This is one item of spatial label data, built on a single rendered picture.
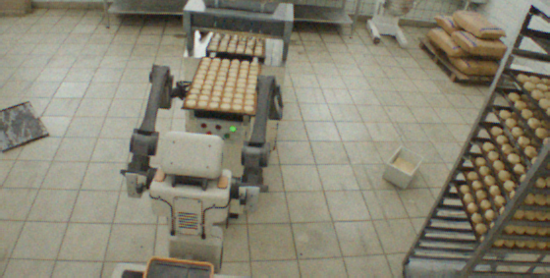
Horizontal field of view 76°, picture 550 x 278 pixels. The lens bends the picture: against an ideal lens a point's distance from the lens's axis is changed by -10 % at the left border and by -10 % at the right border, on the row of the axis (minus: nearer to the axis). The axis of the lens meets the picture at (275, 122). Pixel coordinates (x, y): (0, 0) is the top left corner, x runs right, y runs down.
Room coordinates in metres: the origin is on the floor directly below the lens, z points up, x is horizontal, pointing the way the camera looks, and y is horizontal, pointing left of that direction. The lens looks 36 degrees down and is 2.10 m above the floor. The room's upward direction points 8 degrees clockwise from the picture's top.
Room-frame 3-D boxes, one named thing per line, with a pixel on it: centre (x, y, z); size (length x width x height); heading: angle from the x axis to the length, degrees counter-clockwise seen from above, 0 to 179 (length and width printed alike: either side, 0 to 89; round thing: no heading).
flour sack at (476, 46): (4.59, -2.46, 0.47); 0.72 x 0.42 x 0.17; 107
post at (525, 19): (1.44, -0.92, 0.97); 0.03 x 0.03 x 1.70; 1
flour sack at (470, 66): (4.58, -2.50, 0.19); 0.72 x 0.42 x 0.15; 106
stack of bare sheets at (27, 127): (2.35, 2.23, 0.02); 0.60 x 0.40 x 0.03; 48
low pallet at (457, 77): (4.87, -2.42, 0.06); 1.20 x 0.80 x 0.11; 14
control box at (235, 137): (1.70, 0.30, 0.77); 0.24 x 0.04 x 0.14; 92
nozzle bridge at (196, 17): (2.57, 0.34, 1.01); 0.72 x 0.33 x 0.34; 92
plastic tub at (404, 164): (2.43, -1.09, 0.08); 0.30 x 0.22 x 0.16; 147
